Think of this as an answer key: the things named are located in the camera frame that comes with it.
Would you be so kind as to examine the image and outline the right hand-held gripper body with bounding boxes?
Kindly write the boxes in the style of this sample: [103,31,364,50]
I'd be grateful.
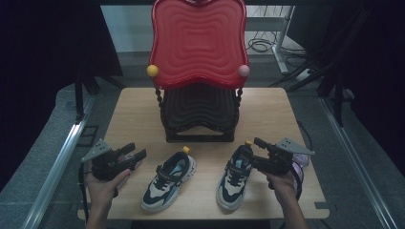
[254,136,315,177]

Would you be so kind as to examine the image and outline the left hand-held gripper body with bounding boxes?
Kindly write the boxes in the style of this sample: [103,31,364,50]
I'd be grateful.
[80,138,137,183]

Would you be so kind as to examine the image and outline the navy and white sneaker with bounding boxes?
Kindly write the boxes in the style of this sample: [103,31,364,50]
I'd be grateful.
[140,145,198,214]
[215,140,256,212]

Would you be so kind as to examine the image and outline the red and black shoe rack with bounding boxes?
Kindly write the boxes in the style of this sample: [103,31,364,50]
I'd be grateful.
[146,0,251,143]

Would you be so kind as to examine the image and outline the person's left hand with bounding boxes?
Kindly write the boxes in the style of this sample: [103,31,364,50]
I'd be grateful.
[85,168,132,208]

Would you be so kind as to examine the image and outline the person's right hand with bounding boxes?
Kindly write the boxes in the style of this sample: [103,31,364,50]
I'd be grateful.
[265,171,298,205]

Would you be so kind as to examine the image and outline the black metal stand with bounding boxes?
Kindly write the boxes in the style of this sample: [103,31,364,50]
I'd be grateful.
[318,68,347,128]
[74,68,100,125]

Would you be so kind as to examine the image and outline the white power strip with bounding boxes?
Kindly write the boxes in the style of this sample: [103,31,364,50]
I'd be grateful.
[295,68,312,82]

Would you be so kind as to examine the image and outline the black curtain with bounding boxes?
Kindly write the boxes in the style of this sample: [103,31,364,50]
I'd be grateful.
[0,0,123,192]
[288,0,405,177]

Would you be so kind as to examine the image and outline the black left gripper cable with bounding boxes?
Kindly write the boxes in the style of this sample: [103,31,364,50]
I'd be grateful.
[77,161,91,224]

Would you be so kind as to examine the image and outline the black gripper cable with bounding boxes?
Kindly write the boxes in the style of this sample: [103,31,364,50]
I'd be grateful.
[289,165,305,202]
[77,161,91,224]

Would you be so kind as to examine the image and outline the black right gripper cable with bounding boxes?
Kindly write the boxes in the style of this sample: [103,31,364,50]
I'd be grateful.
[289,165,305,202]

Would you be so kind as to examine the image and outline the aluminium rail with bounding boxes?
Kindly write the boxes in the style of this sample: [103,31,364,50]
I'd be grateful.
[319,96,400,229]
[21,94,96,229]

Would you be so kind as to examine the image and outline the coiled black floor cables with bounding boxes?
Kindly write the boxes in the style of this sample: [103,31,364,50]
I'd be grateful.
[245,37,279,54]

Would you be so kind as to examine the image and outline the white desk frame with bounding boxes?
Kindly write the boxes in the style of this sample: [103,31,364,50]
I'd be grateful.
[246,5,296,75]

